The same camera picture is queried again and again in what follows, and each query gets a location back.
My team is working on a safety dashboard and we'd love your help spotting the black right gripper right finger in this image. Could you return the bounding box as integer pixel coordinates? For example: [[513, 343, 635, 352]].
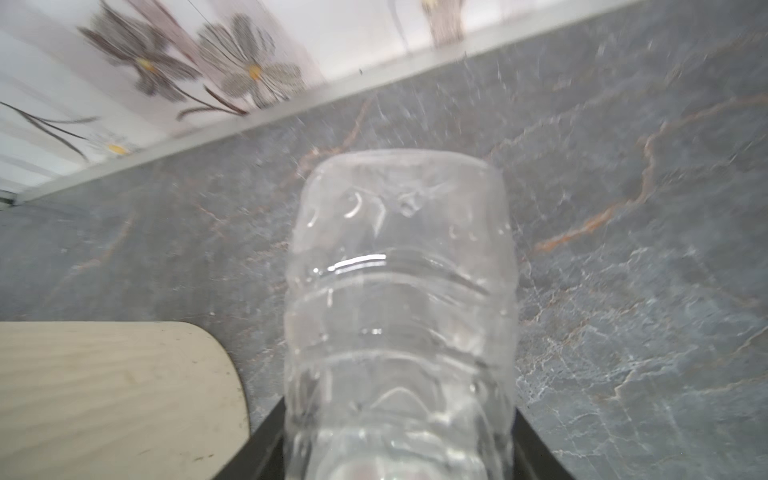
[[512, 409, 575, 480]]

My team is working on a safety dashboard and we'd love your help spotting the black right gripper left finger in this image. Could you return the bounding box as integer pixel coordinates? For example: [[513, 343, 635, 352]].
[[213, 399, 286, 480]]

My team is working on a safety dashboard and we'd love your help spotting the clear bottle red white label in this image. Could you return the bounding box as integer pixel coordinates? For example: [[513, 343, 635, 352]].
[[284, 149, 519, 479]]

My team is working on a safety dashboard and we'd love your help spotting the cream plastic waste bin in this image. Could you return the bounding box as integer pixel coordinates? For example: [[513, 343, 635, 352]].
[[1, 321, 250, 479]]

